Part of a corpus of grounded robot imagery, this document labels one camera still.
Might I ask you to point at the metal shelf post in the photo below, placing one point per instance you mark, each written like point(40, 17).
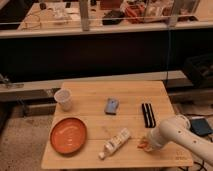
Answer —
point(83, 6)

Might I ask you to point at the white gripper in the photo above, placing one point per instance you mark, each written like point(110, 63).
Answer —
point(155, 140)

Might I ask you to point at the orange ceramic bowl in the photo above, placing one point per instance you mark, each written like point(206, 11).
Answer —
point(68, 135)

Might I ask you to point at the blue rectangular sponge block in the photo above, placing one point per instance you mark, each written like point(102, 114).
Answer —
point(111, 106)

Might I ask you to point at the black crate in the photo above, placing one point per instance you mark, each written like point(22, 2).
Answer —
point(199, 70)

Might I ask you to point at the small orange pepper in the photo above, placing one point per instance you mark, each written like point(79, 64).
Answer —
point(143, 145)

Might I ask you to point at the dark blue box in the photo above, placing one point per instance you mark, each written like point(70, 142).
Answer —
point(200, 127)

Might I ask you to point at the clear plastic cup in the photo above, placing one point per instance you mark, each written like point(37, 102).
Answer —
point(63, 98)

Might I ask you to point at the white plastic bottle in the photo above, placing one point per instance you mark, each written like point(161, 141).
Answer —
point(113, 144)

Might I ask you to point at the orange clutter on shelf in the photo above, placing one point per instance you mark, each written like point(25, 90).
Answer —
point(135, 13)

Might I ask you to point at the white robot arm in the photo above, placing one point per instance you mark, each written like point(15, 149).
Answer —
point(177, 129)

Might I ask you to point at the black bag on shelf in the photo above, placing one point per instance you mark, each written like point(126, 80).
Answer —
point(113, 17)

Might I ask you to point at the wooden table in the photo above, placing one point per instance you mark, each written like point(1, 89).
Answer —
point(88, 103)

